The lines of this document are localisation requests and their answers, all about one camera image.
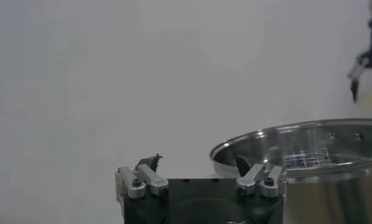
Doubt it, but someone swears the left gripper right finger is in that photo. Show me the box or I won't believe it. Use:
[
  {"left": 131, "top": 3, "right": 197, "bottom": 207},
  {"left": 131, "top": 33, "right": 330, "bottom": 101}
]
[{"left": 234, "top": 155, "right": 287, "bottom": 198}]

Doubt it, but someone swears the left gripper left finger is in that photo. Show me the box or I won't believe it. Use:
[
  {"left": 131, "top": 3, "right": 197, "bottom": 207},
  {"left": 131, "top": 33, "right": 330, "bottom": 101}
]
[{"left": 114, "top": 153, "right": 170, "bottom": 200}]

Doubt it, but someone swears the perforated steel steamer basket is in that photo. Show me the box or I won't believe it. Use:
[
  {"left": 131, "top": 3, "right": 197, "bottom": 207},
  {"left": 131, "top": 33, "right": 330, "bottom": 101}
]
[{"left": 209, "top": 117, "right": 372, "bottom": 224}]

